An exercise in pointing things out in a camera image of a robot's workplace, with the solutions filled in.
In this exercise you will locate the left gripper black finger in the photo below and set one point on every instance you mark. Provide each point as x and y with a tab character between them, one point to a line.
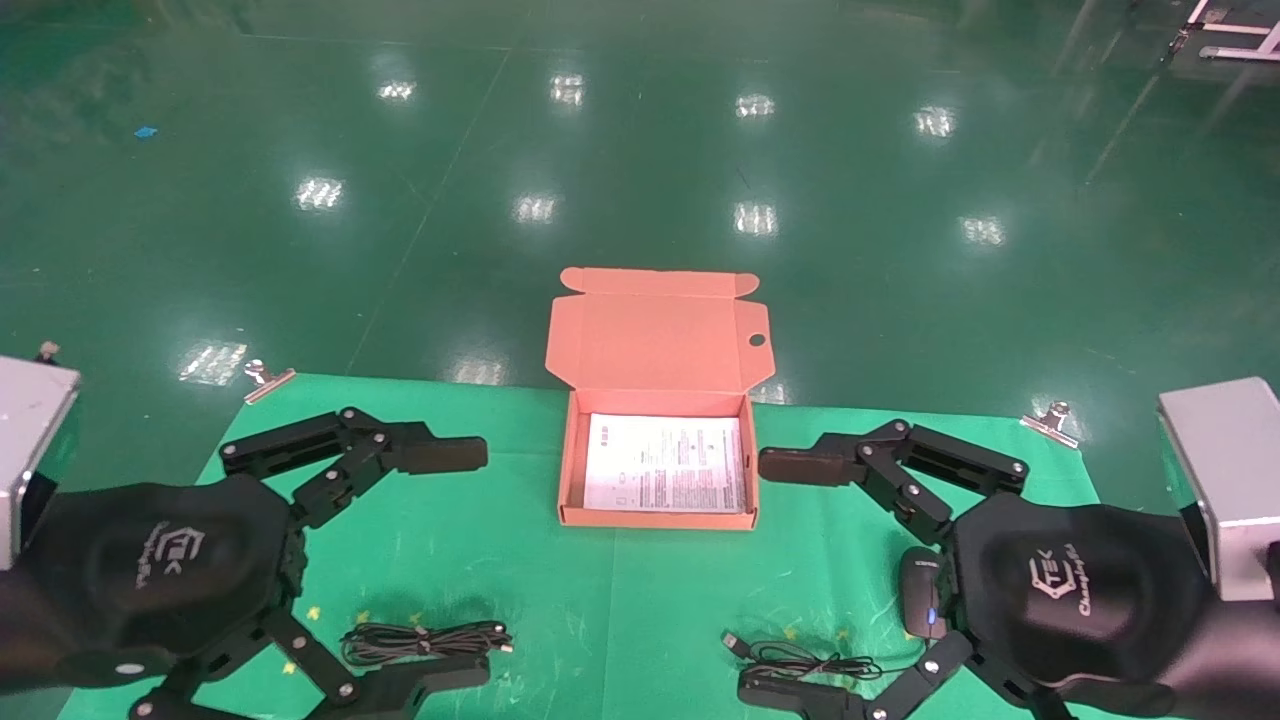
440	454

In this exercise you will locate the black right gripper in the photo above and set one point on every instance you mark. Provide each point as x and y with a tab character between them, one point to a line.
1080	590

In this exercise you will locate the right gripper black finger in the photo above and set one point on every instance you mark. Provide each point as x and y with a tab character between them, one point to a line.
800	700
800	466

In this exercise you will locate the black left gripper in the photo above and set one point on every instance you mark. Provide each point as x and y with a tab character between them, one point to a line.
170	570

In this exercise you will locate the orange cardboard box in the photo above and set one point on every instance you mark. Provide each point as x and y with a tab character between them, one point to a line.
650	340

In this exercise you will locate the white printed instruction sheet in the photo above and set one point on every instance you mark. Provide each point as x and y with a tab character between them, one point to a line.
660	465

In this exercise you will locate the green table mat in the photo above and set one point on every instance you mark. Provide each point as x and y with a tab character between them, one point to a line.
620	600

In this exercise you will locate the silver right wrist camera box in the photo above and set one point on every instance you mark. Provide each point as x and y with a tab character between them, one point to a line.
1230	480

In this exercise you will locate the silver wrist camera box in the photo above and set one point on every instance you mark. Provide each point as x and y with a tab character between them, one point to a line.
1230	480
30	440

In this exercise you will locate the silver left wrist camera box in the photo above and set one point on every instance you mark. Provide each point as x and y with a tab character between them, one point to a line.
30	440

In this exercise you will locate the white metal background frame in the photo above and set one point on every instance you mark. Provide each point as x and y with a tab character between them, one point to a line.
1235	51

